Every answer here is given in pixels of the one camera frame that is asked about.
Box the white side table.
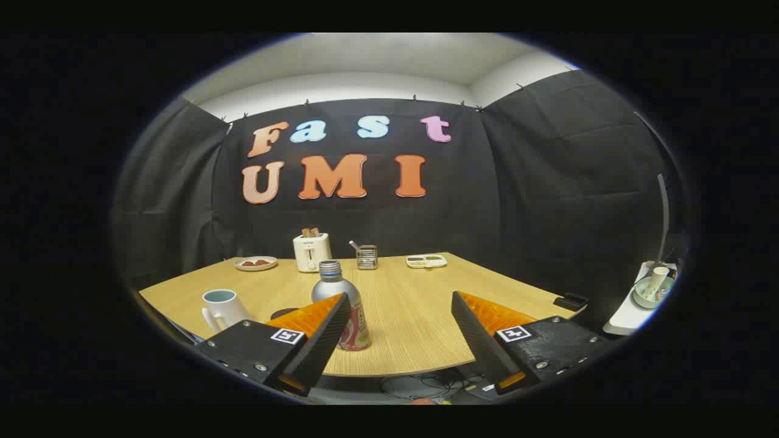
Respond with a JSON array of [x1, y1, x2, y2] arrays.
[[603, 260, 679, 336]]

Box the cream paper cup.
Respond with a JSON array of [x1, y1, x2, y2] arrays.
[[646, 266, 670, 300]]

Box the white cup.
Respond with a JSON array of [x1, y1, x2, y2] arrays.
[[201, 289, 256, 333]]

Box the pale green bowl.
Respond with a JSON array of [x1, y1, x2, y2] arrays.
[[633, 275, 675, 309]]

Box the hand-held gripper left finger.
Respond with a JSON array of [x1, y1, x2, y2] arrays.
[[195, 292, 352, 397]]

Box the grey upright panel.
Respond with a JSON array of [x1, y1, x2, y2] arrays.
[[656, 173, 671, 263]]

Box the silver juice bottle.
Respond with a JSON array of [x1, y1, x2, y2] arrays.
[[311, 260, 372, 352]]

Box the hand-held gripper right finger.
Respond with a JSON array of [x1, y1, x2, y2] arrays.
[[451, 291, 609, 396]]

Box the wooden table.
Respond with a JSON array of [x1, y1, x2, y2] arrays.
[[139, 252, 588, 378]]

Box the small black device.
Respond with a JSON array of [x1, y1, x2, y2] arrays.
[[553, 293, 590, 312]]

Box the black floor cables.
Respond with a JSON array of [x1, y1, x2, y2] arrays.
[[377, 371, 481, 402]]

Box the white toaster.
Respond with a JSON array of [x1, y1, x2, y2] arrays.
[[293, 232, 332, 273]]

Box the small white plate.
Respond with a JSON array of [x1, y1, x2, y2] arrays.
[[234, 255, 279, 271]]

